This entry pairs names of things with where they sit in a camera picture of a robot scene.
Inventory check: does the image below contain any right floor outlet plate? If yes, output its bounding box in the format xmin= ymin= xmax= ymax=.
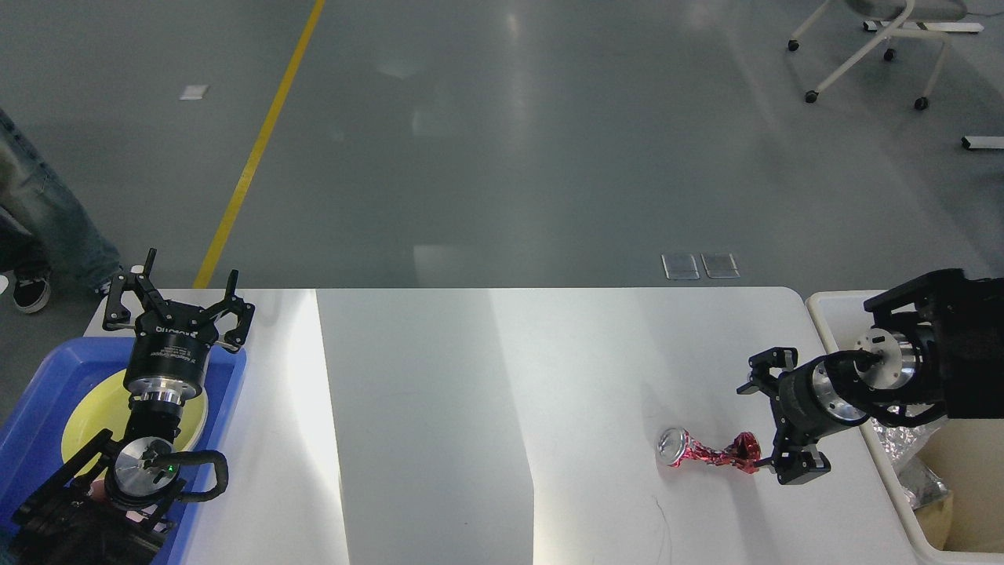
xmin=700 ymin=253 xmax=741 ymax=279

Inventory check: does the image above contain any white rolling chair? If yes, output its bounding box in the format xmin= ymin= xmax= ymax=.
xmin=802 ymin=1 xmax=1002 ymax=112

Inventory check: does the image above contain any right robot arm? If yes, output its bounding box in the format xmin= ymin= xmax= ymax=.
xmin=737 ymin=269 xmax=1003 ymax=485

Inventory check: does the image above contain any pink mug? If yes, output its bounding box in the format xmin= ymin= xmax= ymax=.
xmin=89 ymin=479 xmax=110 ymax=504

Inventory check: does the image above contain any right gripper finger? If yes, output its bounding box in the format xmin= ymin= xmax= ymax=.
xmin=737 ymin=347 xmax=798 ymax=400
xmin=757 ymin=446 xmax=831 ymax=486

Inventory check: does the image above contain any crushed red soda can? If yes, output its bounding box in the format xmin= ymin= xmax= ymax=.
xmin=655 ymin=427 xmax=762 ymax=473

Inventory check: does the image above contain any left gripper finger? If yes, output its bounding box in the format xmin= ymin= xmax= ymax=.
xmin=200 ymin=269 xmax=256 ymax=355
xmin=103 ymin=248 xmax=177 ymax=331

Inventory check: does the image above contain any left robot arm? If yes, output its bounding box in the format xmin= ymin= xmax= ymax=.
xmin=10 ymin=248 xmax=255 ymax=564

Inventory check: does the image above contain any person in grey trousers sneakers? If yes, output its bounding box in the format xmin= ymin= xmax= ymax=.
xmin=1 ymin=112 xmax=122 ymax=315

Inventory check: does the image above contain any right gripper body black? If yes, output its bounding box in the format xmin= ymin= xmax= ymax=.
xmin=774 ymin=357 xmax=868 ymax=448

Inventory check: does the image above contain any brown paper bag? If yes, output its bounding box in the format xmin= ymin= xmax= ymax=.
xmin=914 ymin=491 xmax=955 ymax=551

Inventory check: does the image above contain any left floor outlet plate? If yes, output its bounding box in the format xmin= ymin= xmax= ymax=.
xmin=662 ymin=253 xmax=700 ymax=280

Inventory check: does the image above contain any blue plastic tray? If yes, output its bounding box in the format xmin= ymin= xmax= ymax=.
xmin=1 ymin=337 xmax=247 ymax=564

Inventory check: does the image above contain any white plastic bin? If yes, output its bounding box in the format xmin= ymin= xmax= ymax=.
xmin=806 ymin=290 xmax=1003 ymax=564

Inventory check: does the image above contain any yellow plastic plate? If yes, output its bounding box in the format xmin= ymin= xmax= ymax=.
xmin=60 ymin=369 xmax=193 ymax=464

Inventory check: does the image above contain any foil tray with paper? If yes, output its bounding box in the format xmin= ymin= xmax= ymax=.
xmin=897 ymin=457 xmax=951 ymax=510

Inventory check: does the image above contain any white furniture leg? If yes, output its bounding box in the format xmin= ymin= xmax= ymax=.
xmin=961 ymin=135 xmax=1004 ymax=151

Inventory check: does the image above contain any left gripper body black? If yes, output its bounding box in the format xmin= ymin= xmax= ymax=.
xmin=123 ymin=303 xmax=219 ymax=402

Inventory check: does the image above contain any floor outlet plate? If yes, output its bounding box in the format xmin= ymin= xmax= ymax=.
xmin=662 ymin=253 xmax=700 ymax=280
xmin=700 ymin=253 xmax=741 ymax=279

